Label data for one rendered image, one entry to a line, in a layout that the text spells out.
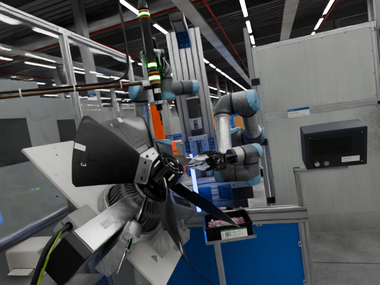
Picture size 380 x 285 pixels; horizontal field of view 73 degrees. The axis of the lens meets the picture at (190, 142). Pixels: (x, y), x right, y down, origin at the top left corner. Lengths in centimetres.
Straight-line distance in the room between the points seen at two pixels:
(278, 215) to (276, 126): 150
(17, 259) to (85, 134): 66
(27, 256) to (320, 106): 257
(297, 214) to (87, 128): 107
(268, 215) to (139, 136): 78
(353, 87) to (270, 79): 75
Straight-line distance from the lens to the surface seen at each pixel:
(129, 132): 111
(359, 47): 297
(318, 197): 299
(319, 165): 138
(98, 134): 84
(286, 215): 144
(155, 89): 105
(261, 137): 175
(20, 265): 131
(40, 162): 107
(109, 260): 83
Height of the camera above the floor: 137
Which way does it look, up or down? 5 degrees down
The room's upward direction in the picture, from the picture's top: 9 degrees counter-clockwise
